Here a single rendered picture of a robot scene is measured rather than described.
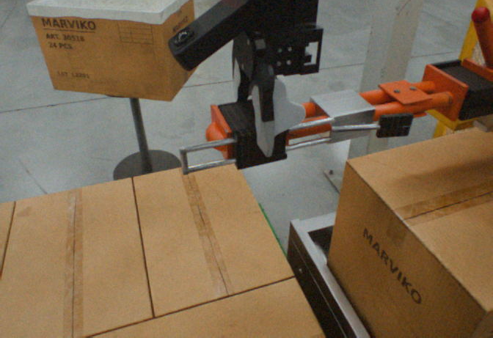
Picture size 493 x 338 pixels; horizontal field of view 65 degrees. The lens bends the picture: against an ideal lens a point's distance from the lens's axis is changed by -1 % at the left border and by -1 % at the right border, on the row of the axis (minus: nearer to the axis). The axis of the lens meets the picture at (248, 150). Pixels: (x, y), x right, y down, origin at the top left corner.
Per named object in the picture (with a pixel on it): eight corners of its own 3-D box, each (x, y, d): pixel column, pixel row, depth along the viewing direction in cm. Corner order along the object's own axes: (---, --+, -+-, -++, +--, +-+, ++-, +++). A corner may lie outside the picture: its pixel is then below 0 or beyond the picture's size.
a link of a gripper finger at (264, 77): (279, 122, 43) (271, 39, 41) (266, 124, 42) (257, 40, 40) (265, 116, 47) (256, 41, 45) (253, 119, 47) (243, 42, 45)
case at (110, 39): (199, 66, 209) (193, -13, 185) (171, 102, 177) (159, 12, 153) (96, 56, 219) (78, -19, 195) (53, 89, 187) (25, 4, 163)
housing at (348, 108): (346, 113, 60) (351, 86, 58) (372, 136, 55) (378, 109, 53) (305, 121, 59) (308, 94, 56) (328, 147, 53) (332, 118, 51)
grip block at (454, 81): (453, 87, 68) (463, 55, 64) (498, 115, 60) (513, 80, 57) (413, 94, 65) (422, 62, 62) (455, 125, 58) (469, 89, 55)
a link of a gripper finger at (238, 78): (274, 111, 57) (287, 67, 49) (235, 119, 55) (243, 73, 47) (268, 95, 58) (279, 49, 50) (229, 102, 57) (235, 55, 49)
